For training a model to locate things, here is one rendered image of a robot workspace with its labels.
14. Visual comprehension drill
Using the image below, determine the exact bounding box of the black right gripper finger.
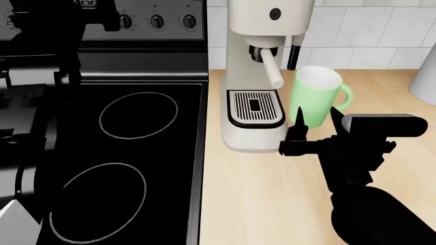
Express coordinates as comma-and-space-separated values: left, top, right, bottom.
286, 106, 310, 143
329, 106, 349, 136

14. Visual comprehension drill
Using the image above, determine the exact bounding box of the light green ceramic mug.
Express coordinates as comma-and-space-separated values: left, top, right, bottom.
288, 65, 354, 131

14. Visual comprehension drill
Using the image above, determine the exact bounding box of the cream espresso coffee machine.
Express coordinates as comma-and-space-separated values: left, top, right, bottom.
220, 0, 315, 154

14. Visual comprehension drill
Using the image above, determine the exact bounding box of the slotted metal drip tray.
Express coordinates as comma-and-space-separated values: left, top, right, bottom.
226, 89, 287, 129

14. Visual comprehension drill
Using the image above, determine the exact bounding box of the black steam wand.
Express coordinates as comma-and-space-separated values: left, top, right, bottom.
286, 33, 305, 71

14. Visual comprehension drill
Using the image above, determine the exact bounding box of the grey white cylindrical container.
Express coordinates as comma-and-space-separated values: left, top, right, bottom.
407, 42, 436, 106

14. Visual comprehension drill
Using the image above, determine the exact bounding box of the black stove knob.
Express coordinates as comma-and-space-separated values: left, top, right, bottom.
149, 14, 165, 30
118, 14, 134, 30
181, 14, 198, 30

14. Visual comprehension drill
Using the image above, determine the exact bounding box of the black glass-top stove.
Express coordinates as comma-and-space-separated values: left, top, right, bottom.
0, 0, 210, 245

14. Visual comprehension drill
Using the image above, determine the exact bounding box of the black silver gripper camera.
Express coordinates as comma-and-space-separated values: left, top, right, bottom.
341, 113, 429, 141

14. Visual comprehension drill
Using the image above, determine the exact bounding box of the cream portafilter handle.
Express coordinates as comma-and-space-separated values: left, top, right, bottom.
248, 44, 285, 90

